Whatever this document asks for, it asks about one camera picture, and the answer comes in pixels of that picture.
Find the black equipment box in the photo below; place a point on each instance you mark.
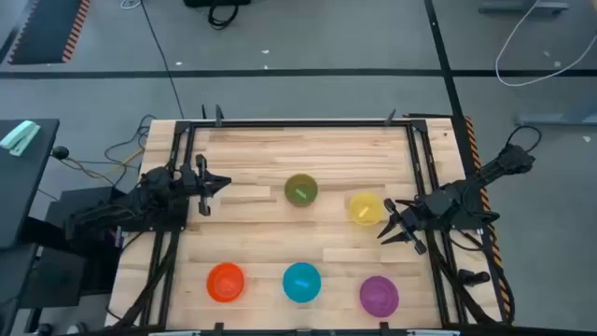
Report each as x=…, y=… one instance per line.
x=79, y=198

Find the teal plastic bowl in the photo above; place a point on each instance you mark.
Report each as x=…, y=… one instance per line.
x=294, y=275

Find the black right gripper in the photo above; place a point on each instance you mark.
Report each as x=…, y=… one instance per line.
x=415, y=217

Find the thin black frame clamp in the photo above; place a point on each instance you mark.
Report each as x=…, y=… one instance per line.
x=204, y=112

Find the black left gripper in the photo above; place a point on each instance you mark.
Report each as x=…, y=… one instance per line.
x=204, y=186

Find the grey metal table foot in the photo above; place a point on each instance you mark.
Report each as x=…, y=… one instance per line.
x=550, y=120
x=522, y=7

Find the thin black rod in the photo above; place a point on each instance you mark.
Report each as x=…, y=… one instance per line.
x=429, y=115

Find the black metal table frame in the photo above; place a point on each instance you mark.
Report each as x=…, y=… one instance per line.
x=298, y=123

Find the mint green stapler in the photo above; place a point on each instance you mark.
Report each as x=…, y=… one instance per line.
x=18, y=136

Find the black side desk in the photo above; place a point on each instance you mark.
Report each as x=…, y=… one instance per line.
x=23, y=196

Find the orange plastic bowl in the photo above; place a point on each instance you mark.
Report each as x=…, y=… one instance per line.
x=219, y=275

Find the black orange-edged floor mat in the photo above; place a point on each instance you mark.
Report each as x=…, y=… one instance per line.
x=46, y=28

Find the green plastic bowl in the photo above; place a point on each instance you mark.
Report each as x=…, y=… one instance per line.
x=294, y=184

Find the black floor box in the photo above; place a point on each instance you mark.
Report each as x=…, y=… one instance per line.
x=217, y=2

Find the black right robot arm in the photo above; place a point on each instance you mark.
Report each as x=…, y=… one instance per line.
x=466, y=198

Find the small black round knob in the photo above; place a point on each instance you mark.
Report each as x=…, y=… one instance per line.
x=59, y=152

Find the purple plastic bowl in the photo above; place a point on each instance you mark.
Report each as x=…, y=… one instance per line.
x=373, y=289

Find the yellow plastic bowl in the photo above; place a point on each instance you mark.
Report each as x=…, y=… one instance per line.
x=359, y=203

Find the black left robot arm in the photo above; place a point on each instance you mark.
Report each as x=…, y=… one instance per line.
x=154, y=189

